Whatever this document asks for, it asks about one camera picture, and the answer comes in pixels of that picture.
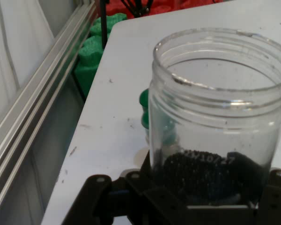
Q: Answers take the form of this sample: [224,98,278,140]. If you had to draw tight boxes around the aluminium rail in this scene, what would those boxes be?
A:
[0,0,102,211]

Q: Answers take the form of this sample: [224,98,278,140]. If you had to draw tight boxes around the clear jar with black seeds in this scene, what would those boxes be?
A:
[148,27,281,207]

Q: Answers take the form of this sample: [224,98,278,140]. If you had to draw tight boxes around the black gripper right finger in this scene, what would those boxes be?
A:
[227,151,281,225]

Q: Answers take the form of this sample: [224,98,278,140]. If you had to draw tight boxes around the red foam block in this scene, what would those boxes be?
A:
[105,0,225,20]

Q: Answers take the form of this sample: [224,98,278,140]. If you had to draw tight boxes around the green foam mat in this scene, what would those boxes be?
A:
[74,13,127,99]

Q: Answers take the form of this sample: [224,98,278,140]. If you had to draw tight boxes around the black tripod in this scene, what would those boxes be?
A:
[99,0,155,47]

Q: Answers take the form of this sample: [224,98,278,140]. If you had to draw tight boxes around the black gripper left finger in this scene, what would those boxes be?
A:
[60,150,190,225]

